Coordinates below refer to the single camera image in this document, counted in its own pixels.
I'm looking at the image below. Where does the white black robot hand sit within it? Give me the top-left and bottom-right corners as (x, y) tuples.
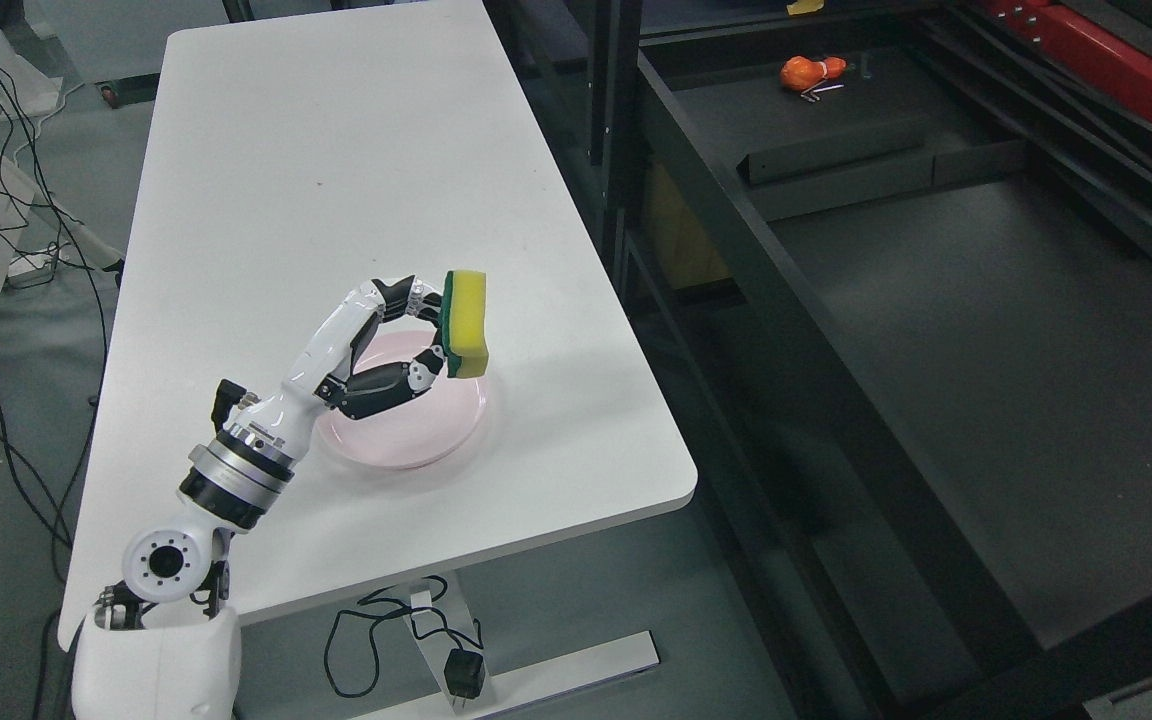
(233, 274), (457, 471)

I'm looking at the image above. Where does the green yellow sponge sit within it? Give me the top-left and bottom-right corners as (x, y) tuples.
(439, 270), (490, 379)

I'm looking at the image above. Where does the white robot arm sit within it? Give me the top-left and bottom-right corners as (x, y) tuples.
(70, 423), (306, 719)

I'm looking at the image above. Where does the black metal shelf rack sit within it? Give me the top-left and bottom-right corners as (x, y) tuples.
(497, 0), (1152, 720)

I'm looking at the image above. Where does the pink plate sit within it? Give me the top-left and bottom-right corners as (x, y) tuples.
(314, 376), (492, 470)

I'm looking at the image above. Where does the white table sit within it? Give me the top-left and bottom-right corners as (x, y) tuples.
(58, 1), (698, 644)

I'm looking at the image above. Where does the black plug adapter on floor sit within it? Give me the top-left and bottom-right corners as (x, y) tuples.
(444, 647), (486, 708)

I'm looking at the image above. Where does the orange toy object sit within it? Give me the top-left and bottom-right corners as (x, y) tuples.
(778, 55), (849, 94)

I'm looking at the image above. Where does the yellow tape piece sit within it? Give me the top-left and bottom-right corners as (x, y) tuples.
(786, 0), (826, 17)

